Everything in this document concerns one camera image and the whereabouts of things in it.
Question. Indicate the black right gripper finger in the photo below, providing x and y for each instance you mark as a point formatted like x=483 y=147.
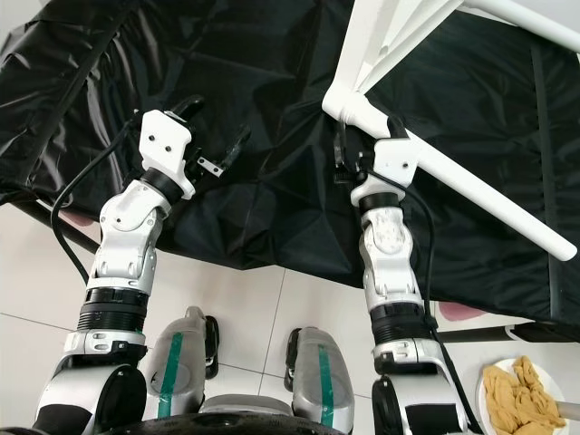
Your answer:
x=340 y=149
x=397 y=129

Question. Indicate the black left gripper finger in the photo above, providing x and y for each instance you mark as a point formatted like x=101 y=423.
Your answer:
x=236 y=147
x=190 y=105

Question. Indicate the white plastic table top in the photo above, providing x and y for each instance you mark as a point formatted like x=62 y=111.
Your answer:
x=381 y=36

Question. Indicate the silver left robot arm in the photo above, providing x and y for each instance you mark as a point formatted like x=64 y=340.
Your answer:
x=127 y=240

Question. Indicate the black metal table leg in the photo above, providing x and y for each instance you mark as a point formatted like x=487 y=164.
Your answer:
x=507 y=332
x=45 y=225

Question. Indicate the pink fabric tag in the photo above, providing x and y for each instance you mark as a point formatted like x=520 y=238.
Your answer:
x=455 y=310

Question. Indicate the silver left robot leg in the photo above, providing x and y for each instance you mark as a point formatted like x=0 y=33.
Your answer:
x=186 y=362

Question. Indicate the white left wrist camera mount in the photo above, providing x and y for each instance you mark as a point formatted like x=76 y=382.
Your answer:
x=168 y=145

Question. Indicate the white pedestal fan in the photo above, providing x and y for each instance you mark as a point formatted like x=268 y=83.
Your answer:
x=482 y=399

